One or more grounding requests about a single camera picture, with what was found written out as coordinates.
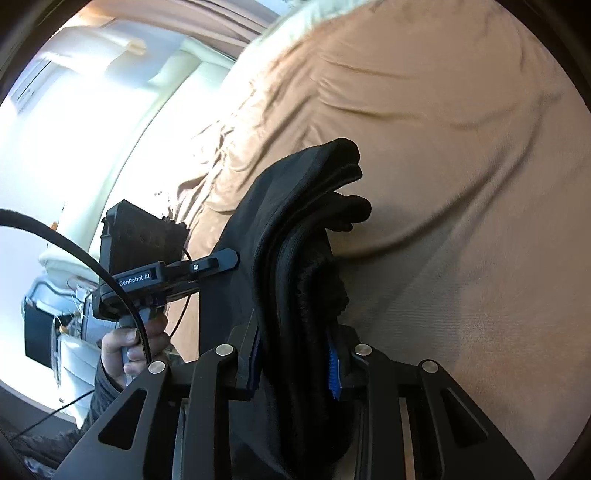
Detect cream upholstered headboard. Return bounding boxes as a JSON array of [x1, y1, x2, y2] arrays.
[[36, 27, 242, 287]]

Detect grey white nightstand left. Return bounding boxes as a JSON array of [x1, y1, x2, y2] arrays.
[[21, 274, 115, 424]]

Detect brown orange blanket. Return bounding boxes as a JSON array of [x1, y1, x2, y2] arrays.
[[175, 1, 590, 479]]

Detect person's left hand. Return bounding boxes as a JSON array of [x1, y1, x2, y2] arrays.
[[101, 313, 170, 382]]

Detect black pants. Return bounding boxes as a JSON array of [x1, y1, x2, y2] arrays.
[[199, 138, 372, 479]]

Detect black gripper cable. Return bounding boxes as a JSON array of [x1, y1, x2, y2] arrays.
[[0, 208, 153, 365]]

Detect pink curtain left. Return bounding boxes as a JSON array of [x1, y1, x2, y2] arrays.
[[81, 0, 290, 59]]

